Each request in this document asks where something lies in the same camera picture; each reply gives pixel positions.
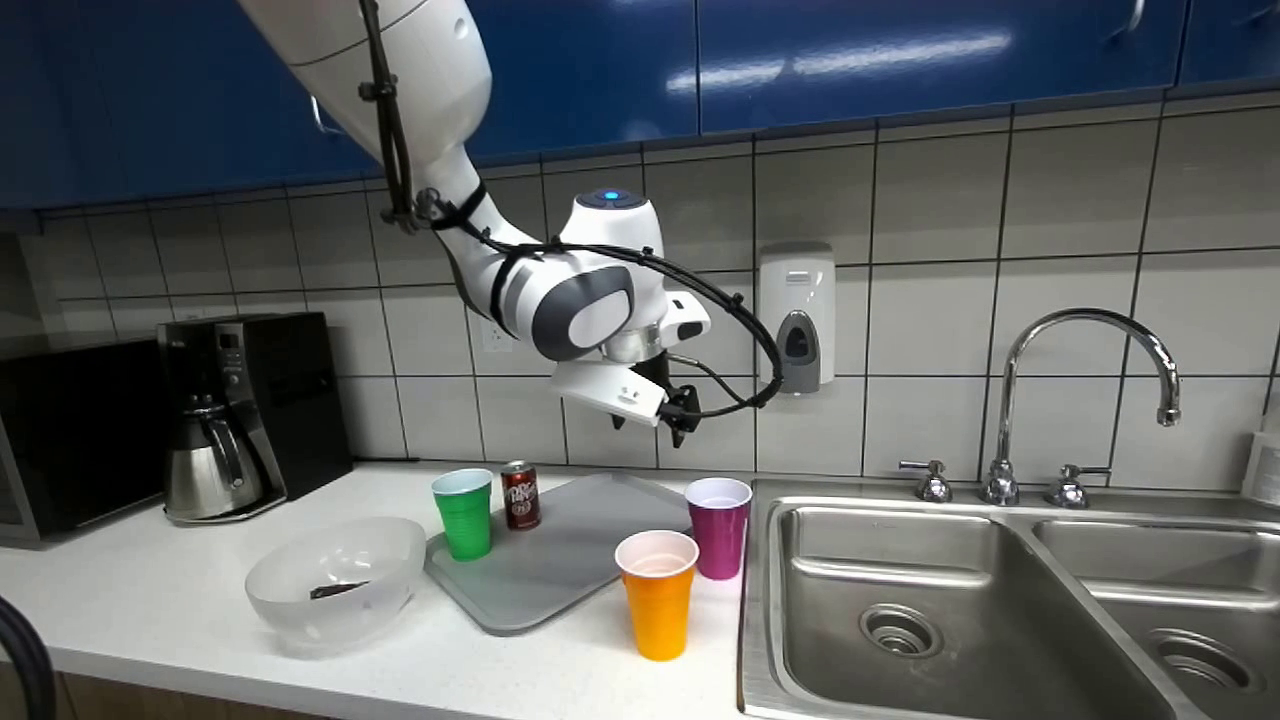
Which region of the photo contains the orange plastic cup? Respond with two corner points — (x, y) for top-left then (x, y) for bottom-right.
(612, 528), (705, 663)

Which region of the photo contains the chrome gooseneck faucet spout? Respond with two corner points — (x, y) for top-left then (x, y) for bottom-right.
(979, 303), (1188, 506)

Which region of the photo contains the grey plastic tray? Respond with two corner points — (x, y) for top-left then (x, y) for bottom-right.
(423, 471), (705, 638)

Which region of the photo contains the black silver coffee maker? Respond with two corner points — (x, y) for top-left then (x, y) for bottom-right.
(158, 311), (357, 528)

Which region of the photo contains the black microwave oven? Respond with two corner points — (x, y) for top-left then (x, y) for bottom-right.
(0, 337), (178, 552)

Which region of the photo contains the white wall soap dispenser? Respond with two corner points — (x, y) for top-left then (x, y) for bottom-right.
(755, 246), (842, 400)

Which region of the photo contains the red brown soda can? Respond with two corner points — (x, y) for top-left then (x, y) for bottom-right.
(501, 454), (544, 536)

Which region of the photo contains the thick black hose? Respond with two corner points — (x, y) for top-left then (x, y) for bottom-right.
(0, 595), (62, 720)

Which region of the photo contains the stainless steel double sink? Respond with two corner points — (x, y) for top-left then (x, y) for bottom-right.
(737, 475), (1280, 720)

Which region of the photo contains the clear soap bottle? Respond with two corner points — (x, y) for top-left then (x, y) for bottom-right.
(1235, 423), (1280, 513)

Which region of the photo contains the chrome faucet handle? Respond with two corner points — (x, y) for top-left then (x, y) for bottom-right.
(1048, 460), (1111, 513)
(897, 454), (955, 506)

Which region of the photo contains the green plastic cup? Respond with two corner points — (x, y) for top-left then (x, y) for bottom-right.
(429, 465), (501, 563)

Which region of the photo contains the stainless steel carafe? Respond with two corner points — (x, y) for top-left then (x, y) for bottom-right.
(166, 396), (291, 528)

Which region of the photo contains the clear plastic bowl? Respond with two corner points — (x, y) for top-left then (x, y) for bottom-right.
(242, 513), (431, 660)

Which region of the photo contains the wooden base cabinet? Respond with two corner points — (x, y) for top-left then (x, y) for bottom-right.
(51, 663), (336, 720)

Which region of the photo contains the purple plastic cup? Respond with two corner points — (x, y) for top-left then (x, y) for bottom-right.
(680, 475), (755, 583)

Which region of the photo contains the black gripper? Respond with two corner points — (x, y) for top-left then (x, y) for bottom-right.
(603, 346), (680, 436)

